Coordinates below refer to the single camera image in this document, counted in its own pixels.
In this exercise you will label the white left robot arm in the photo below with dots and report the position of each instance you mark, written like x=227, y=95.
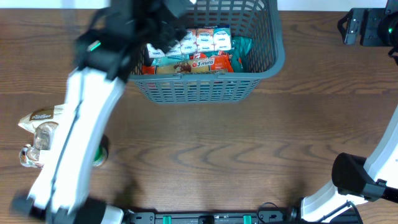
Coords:
x=105, y=56

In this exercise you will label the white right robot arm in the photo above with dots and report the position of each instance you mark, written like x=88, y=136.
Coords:
x=357, y=180

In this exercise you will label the red spaghetti packet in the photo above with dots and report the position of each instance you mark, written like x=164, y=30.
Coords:
x=216, y=64

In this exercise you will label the grey plastic lattice basket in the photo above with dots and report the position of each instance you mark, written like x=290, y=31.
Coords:
x=257, y=19

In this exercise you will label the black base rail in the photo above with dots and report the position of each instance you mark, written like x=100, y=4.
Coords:
x=267, y=213

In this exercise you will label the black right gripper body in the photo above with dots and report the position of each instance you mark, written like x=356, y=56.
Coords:
x=378, y=30

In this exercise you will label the green snack multipack bag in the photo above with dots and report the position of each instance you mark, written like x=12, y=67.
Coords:
x=240, y=48

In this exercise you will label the beige bread bag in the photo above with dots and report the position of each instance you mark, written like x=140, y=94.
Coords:
x=42, y=124

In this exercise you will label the mint wet wipes pack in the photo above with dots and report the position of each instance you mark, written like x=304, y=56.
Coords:
x=167, y=60

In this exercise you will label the tissue pocket packs bundle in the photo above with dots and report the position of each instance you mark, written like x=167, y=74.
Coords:
x=205, y=39

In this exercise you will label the green tin can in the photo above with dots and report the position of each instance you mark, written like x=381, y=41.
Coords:
x=102, y=152

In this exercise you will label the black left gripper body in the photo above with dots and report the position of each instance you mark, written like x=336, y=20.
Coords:
x=153, y=35

